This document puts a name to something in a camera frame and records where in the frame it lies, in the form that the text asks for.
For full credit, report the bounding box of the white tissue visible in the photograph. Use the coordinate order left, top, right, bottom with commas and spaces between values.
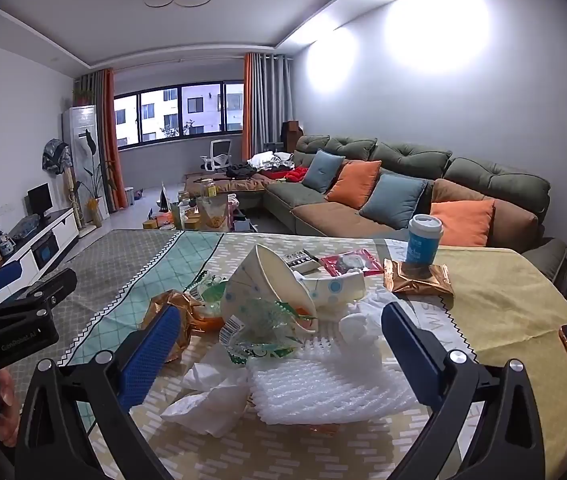
161, 344, 250, 438
339, 287, 397, 363

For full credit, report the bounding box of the gold foil snack bag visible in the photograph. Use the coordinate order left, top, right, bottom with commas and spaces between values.
139, 289, 203, 363

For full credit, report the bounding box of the white foam net sheet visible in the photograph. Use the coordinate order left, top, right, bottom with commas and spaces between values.
246, 336, 419, 426

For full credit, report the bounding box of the clear green plastic wrapper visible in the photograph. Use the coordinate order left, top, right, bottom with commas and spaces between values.
186, 271, 309, 365

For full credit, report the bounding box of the white dotted paper bowl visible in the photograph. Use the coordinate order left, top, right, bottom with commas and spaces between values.
293, 271, 366, 309
220, 244, 318, 340

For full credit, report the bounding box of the orange peel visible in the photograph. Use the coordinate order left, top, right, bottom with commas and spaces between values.
191, 311, 225, 333

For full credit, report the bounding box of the left hand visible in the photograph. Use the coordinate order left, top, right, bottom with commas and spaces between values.
0, 368, 20, 448

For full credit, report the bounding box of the white black tv cabinet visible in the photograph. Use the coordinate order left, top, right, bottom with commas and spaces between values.
0, 208, 79, 284

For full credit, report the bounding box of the small black monitor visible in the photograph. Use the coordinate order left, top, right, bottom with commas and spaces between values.
27, 183, 52, 219

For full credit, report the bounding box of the tall potted plant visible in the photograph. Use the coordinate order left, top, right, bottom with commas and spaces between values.
76, 129, 114, 229

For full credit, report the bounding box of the copper foil wrapper under cup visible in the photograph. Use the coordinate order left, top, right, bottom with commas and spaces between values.
383, 259, 454, 296

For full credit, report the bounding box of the patterned tablecloth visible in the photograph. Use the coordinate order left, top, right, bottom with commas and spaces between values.
10, 227, 567, 480

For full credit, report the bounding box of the white standing air conditioner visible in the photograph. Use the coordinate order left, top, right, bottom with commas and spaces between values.
62, 105, 110, 222

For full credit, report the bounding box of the orange cushion near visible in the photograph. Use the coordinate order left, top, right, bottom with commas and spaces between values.
430, 200, 495, 247

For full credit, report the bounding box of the orange cushion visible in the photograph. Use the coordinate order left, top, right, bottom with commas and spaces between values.
326, 160, 381, 209
430, 200, 495, 247

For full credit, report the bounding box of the blue white paper cup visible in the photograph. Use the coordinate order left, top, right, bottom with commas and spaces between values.
406, 214, 444, 266

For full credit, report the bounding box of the red packet with disc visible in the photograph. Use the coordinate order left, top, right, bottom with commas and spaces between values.
319, 249, 383, 276

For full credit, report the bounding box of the cluttered coffee table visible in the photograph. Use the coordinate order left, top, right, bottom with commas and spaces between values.
141, 179, 257, 233

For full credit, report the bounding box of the left orange grey curtain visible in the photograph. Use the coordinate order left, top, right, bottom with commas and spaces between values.
73, 68, 128, 214

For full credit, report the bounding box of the orange grey curtain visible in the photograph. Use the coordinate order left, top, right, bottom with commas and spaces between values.
242, 53, 294, 159
73, 68, 128, 214

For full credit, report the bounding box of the blue cushion near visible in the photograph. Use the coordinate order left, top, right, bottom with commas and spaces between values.
359, 174, 427, 230

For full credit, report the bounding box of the blue cushion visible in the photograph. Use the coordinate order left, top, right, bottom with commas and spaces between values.
302, 151, 345, 193
359, 174, 427, 230

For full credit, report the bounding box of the small silver black packet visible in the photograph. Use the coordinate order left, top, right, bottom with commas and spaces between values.
283, 250, 323, 274

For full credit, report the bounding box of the white office chair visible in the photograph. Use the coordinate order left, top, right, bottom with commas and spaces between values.
201, 139, 232, 172

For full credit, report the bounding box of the orange cushion far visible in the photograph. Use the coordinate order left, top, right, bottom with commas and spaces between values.
326, 160, 381, 209

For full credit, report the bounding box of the green brown sectional sofa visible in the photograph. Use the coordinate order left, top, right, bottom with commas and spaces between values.
210, 136, 567, 282

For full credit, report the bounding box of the pile of clothes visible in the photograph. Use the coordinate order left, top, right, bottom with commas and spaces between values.
226, 151, 308, 182

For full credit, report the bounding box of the blue cushion far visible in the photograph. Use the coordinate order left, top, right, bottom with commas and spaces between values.
302, 151, 345, 193

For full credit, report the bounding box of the right orange grey curtain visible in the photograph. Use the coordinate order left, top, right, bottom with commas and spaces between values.
242, 53, 294, 159

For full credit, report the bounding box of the window with black frame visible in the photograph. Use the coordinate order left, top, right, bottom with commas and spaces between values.
114, 80, 244, 148

